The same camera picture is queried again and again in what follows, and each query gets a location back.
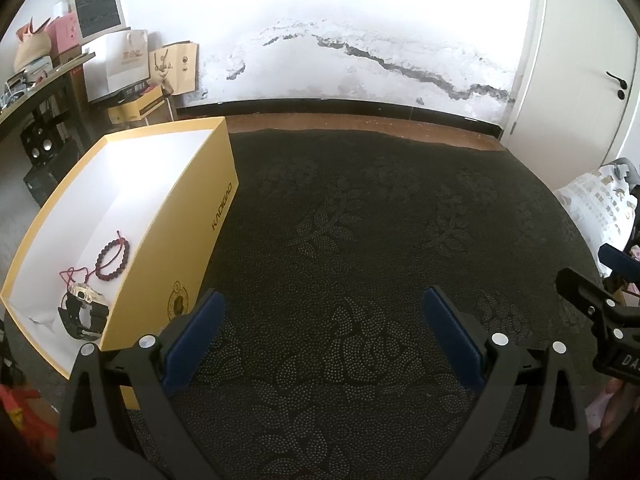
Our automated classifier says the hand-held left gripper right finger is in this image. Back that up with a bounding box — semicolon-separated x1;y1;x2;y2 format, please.
422;285;591;480

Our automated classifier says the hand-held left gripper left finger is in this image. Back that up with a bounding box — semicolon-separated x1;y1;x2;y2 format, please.
57;288;227;480

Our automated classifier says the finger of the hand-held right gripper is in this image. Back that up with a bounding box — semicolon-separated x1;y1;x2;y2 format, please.
598;243;640;281
555;267;640;328

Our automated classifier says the dark red bead bracelet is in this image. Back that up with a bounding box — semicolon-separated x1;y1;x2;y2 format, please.
94;230;132;282

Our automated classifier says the red string bracelet white charm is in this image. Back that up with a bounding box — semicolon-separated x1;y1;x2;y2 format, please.
59;266;97;307

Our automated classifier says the yellow cardboard box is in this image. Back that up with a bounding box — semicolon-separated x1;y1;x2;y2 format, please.
0;116;240;409

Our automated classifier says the person's right hand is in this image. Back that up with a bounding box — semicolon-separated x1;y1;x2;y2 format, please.
599;377;640;442

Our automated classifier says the white printed plastic bag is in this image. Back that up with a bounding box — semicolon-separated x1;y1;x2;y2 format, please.
555;160;640;279

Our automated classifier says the black wrist watch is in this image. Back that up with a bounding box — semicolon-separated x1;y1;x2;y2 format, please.
57;296;110;342

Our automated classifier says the dark floral patterned blanket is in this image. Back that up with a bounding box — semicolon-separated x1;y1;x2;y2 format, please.
125;127;609;480

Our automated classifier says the red and yellow bag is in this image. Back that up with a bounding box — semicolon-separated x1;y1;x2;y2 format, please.
0;384;57;463

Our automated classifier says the white door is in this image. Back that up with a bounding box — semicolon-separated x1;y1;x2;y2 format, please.
500;0;640;172

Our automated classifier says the yellow flat carton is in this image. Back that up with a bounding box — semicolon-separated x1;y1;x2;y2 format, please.
107;87;166;125

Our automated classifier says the black speaker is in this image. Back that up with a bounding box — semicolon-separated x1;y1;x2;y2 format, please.
20;120;69;166

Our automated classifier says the brown paper bag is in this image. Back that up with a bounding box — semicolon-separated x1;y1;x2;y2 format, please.
148;41;200;96

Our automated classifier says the white paper bag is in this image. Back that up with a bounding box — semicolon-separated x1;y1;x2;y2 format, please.
82;29;150;104

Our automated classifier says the black desk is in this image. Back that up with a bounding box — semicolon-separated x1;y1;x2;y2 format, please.
0;52;97;143

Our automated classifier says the pink box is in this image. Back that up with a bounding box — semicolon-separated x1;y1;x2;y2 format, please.
47;12;84;57

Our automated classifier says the beige woven bag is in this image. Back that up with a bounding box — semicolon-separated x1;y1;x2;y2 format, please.
13;24;54;74

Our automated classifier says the white framed dark board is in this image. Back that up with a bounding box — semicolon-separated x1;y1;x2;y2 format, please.
65;0;126;40

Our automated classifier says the black door handle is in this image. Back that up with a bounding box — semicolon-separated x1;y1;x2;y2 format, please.
606;71;630;101

